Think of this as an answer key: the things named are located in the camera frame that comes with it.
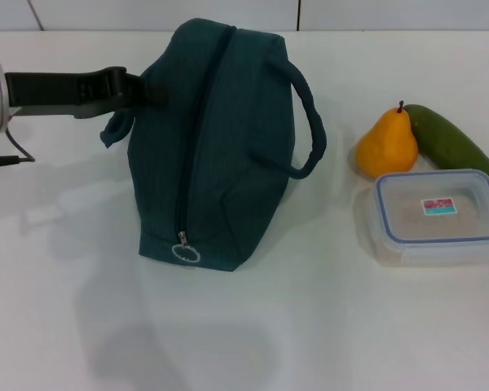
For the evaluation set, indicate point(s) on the dark teal fabric lunch bag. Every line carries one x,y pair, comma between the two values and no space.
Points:
228,163

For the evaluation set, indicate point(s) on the orange pear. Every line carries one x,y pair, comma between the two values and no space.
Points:
387,146

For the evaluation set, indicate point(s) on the clear container with blue-rimmed lid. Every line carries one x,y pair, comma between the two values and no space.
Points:
432,228

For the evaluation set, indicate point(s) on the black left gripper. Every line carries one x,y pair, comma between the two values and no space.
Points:
45,89

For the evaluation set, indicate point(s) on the green cucumber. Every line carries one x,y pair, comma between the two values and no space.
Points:
452,142

